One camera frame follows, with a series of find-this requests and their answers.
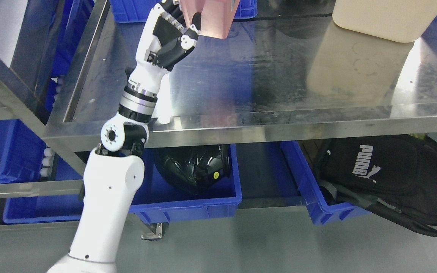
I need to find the blue bin with helmet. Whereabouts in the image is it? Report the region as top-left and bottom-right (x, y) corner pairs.
(129, 144), (243, 224)

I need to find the black glossy helmet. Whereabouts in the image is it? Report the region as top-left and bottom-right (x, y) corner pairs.
(152, 144), (232, 195)

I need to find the blue bin left shelf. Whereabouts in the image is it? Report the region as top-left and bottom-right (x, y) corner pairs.
(0, 119), (47, 184)

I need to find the stainless steel table cart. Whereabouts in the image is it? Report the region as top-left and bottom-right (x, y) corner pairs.
(42, 0), (437, 241)

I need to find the stainless steel shelf rack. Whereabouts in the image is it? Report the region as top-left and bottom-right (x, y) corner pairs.
(0, 0), (109, 200)

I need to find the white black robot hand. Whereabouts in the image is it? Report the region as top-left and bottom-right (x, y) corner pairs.
(135, 0), (202, 93)

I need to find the blue bin with bag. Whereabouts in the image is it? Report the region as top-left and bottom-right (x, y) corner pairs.
(279, 141), (371, 225)

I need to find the pink plastic storage box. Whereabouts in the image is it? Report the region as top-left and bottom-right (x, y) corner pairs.
(179, 0), (240, 39)

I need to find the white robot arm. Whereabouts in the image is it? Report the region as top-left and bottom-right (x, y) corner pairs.
(47, 0), (201, 273)

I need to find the blue bin lower left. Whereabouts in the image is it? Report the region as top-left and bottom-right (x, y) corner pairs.
(2, 155), (90, 225)

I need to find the blue bin at table back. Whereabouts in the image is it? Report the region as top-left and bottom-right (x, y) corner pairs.
(109, 0), (258, 23)

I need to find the beige plastic container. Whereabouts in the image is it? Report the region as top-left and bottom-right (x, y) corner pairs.
(332, 0), (437, 43)

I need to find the black Puma bag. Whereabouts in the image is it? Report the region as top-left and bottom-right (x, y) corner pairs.
(313, 135), (437, 237)

